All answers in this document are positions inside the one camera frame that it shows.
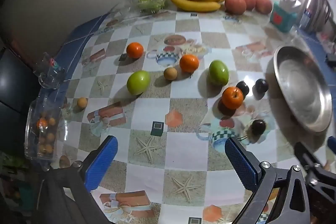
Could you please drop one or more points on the orange tangerine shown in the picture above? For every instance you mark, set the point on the orange tangerine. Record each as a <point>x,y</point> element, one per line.
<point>135,50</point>
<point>232,97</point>
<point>189,63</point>

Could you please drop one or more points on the clear clamshell box with fruit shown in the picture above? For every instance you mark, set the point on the clear clamshell box with fruit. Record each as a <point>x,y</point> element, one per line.
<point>39,140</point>

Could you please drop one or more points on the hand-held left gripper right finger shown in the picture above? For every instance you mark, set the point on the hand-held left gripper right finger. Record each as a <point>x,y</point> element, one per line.
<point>241,166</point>

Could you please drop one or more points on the dark plum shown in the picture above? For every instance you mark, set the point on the dark plum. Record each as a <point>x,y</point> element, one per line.
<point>257,127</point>
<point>261,86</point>
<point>244,87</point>

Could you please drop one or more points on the dark glossy furniture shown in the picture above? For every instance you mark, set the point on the dark glossy furniture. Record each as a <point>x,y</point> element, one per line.
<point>15,82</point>

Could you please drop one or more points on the clear plastic container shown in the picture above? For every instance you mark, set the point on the clear plastic container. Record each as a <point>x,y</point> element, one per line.
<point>50,71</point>

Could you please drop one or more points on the stainless steel bowl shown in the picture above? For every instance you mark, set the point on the stainless steel bowl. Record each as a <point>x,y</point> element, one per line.
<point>302,87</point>

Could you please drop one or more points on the stainless steel kettle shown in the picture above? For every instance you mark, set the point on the stainless steel kettle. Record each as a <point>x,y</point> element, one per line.
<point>312,8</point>

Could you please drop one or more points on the green oval fruit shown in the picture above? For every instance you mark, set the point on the green oval fruit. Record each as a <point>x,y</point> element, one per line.
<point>138,82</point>
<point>218,72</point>

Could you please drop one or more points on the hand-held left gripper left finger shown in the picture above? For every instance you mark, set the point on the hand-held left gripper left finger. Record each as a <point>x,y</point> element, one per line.
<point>102,161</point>

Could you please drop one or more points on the small brown round fruit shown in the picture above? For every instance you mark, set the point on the small brown round fruit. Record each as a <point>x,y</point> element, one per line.
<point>82,102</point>
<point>170,73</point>

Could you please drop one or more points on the teal plastic container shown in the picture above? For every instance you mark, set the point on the teal plastic container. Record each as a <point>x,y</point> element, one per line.
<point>283,18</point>

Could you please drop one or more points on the black power adapter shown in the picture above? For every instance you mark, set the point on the black power adapter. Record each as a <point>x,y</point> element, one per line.
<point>331,60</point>

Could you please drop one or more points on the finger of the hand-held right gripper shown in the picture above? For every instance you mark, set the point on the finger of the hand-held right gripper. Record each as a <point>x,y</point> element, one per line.
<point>311,161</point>
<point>332,144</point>

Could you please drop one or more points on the checkered patterned tablecloth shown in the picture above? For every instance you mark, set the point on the checkered patterned tablecloth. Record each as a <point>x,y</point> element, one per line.
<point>183,155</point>

